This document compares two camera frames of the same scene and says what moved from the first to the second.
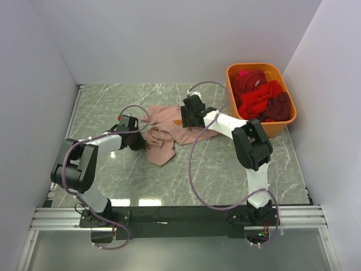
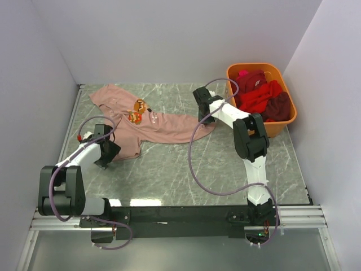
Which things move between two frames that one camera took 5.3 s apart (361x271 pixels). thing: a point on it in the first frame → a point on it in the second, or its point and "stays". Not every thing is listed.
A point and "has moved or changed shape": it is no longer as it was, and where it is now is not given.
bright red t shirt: x=254 y=101 stays
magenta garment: x=242 y=73 stays
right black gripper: x=184 y=114 → x=211 y=119
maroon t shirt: x=277 y=108 stays
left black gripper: x=141 y=144 → x=114 y=151
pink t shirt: x=163 y=127 has moved or changed shape
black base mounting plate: x=168 y=221 stays
